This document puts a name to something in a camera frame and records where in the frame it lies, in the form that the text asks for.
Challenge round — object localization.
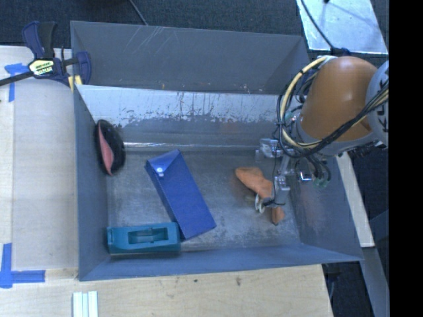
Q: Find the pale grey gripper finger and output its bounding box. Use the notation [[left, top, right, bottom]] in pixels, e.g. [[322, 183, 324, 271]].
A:
[[271, 175, 284, 208], [279, 184, 291, 207]]

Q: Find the orange soft toy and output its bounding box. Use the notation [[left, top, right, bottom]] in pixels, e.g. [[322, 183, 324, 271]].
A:
[[235, 166, 286, 226]]

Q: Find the blue rectangular box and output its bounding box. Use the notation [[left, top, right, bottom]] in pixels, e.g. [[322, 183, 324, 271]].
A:
[[144, 149, 217, 241]]

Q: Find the grey metal bin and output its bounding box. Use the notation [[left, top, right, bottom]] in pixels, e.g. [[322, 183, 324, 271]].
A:
[[69, 20, 365, 282]]

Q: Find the teal tape dispenser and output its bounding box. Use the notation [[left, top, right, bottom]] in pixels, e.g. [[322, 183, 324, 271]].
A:
[[106, 221, 182, 255]]

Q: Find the pale wood board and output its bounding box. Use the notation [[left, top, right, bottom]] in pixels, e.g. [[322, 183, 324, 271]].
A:
[[11, 77, 80, 272]]

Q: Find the black cylinder on white bracket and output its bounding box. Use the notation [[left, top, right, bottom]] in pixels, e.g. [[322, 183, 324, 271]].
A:
[[297, 166, 314, 182]]

